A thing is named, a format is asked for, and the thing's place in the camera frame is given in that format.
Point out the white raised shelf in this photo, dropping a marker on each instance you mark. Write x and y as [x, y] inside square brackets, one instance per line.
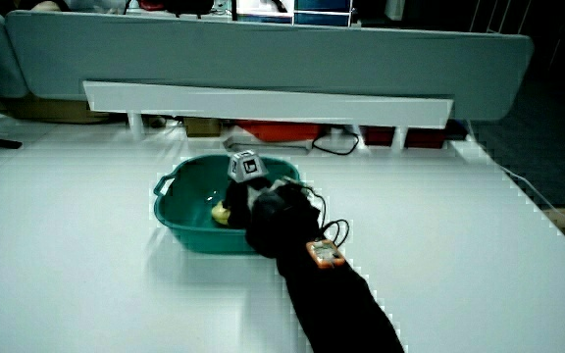
[263, 104]

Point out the blue and white box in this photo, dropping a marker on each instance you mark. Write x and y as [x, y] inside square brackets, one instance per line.
[312, 12]

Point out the orange wrist tracker device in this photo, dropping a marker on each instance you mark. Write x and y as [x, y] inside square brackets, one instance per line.
[325, 253]

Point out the person's right hand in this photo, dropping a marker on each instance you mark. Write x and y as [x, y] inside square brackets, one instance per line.
[277, 220]

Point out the dark red box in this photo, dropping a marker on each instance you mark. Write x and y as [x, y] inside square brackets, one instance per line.
[425, 138]
[378, 136]

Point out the teal plastic basin plate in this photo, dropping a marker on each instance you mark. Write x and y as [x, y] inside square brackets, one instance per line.
[189, 211]

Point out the large cardboard box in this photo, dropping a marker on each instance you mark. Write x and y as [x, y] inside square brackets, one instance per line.
[47, 110]

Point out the long grey partition panel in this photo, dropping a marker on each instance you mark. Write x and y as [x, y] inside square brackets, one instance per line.
[282, 59]

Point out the red plastic box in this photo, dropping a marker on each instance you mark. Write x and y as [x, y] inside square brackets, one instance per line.
[278, 131]

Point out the small cardboard box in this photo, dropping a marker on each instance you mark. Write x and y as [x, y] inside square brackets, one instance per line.
[202, 126]

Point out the yellow banana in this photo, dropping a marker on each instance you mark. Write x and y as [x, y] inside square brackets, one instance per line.
[220, 212]

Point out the person's right forearm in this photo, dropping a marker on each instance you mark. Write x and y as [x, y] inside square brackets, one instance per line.
[331, 304]

